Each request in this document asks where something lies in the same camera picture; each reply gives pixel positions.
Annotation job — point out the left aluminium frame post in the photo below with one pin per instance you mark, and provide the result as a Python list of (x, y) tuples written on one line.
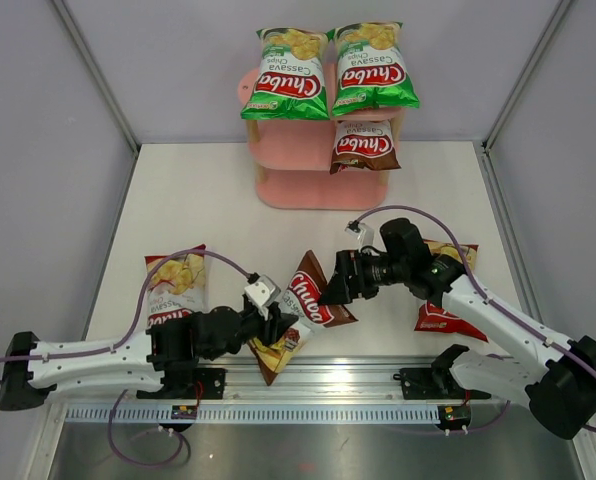
[(77, 38)]

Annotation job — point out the aluminium frame post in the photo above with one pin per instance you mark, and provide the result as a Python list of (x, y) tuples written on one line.
[(77, 38), (546, 38)]

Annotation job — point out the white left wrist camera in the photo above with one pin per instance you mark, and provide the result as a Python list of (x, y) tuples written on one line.
[(261, 292)]

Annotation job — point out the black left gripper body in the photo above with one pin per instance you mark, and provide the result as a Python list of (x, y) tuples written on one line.
[(253, 324)]

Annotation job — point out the pink three-tier wooden shelf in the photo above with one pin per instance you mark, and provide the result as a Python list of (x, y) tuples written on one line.
[(292, 160)]

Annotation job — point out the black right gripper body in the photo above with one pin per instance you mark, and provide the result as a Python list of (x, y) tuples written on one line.
[(373, 272)]

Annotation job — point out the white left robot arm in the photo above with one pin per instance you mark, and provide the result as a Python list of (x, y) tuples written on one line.
[(161, 362)]

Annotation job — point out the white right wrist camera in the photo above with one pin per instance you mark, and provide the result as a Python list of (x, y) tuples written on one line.
[(362, 233)]

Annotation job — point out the brown Chuba barbeque chips bag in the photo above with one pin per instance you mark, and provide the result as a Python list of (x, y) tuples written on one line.
[(364, 145)]

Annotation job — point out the white slotted cable duct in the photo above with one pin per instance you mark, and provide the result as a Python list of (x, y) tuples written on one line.
[(278, 414)]

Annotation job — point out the green Chuba chips bag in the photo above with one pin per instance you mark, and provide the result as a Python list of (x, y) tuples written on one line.
[(290, 83), (370, 68)]

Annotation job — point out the right aluminium frame post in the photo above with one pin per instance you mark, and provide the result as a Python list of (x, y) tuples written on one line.
[(546, 38)]

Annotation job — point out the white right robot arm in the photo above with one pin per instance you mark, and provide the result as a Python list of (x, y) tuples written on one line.
[(547, 372)]

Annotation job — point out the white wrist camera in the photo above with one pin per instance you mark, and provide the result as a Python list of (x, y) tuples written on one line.
[(362, 233), (261, 292)]

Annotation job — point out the aluminium mounting rail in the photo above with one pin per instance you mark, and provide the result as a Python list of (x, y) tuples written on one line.
[(232, 380)]

